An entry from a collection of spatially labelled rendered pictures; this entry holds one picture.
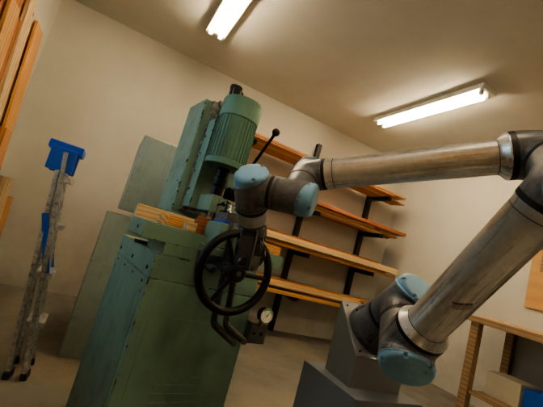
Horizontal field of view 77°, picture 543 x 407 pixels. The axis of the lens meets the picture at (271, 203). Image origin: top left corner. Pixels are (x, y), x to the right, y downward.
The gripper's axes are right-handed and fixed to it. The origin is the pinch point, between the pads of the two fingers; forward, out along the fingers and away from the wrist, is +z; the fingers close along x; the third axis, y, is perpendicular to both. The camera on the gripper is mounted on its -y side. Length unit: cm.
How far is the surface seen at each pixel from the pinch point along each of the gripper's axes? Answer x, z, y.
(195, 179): 37, 3, 47
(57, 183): 111, 17, 48
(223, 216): 14.9, -3.3, 19.7
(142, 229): 38.5, -5.7, 5.1
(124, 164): 178, 107, 192
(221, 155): 23, -12, 47
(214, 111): 35, -16, 77
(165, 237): 32.3, -0.9, 7.3
